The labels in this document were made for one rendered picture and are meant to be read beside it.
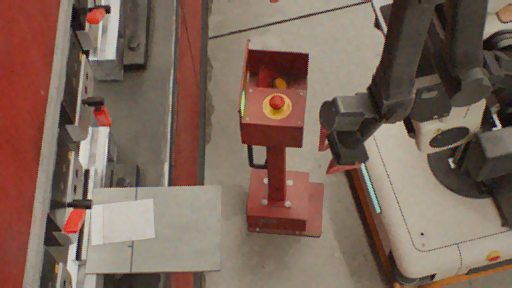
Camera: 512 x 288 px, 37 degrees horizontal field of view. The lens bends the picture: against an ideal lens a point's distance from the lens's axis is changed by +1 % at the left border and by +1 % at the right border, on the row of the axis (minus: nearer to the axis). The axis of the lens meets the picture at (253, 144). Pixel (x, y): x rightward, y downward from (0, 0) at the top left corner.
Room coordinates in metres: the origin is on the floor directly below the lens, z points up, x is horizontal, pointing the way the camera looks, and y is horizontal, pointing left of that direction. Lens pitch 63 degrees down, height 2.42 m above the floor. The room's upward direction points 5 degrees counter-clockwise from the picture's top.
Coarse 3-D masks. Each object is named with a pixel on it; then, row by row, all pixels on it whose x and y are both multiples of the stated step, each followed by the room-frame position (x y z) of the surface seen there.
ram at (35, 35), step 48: (0, 0) 0.64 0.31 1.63; (48, 0) 0.77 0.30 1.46; (0, 48) 0.58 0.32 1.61; (48, 48) 0.70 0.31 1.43; (0, 96) 0.52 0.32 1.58; (48, 96) 0.63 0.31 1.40; (0, 144) 0.47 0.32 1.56; (0, 192) 0.41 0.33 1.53; (48, 192) 0.49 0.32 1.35; (0, 240) 0.35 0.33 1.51
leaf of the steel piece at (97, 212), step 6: (96, 210) 0.60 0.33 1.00; (102, 210) 0.60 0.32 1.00; (96, 216) 0.59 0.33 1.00; (102, 216) 0.58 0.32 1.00; (96, 222) 0.57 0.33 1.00; (102, 222) 0.57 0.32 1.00; (96, 228) 0.56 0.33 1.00; (102, 228) 0.56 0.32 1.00; (96, 234) 0.55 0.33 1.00; (102, 234) 0.55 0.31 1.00; (96, 240) 0.53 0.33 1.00; (102, 240) 0.53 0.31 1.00
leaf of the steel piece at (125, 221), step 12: (108, 204) 0.61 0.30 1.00; (120, 204) 0.61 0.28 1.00; (132, 204) 0.60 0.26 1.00; (144, 204) 0.60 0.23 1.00; (108, 216) 0.58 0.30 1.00; (120, 216) 0.58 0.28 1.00; (132, 216) 0.58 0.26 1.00; (144, 216) 0.58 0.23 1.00; (108, 228) 0.56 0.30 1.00; (120, 228) 0.56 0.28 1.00; (132, 228) 0.55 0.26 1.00; (144, 228) 0.55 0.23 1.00; (108, 240) 0.53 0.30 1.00; (120, 240) 0.53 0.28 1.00
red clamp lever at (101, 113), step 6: (96, 96) 0.72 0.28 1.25; (102, 96) 0.72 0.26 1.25; (84, 102) 0.71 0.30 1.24; (90, 102) 0.71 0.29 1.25; (96, 102) 0.70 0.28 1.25; (102, 102) 0.70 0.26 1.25; (96, 108) 0.71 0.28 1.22; (102, 108) 0.71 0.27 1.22; (96, 114) 0.70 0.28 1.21; (102, 114) 0.70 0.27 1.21; (108, 114) 0.71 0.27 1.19; (102, 120) 0.70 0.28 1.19; (108, 120) 0.70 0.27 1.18; (102, 126) 0.70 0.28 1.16; (108, 126) 0.70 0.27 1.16
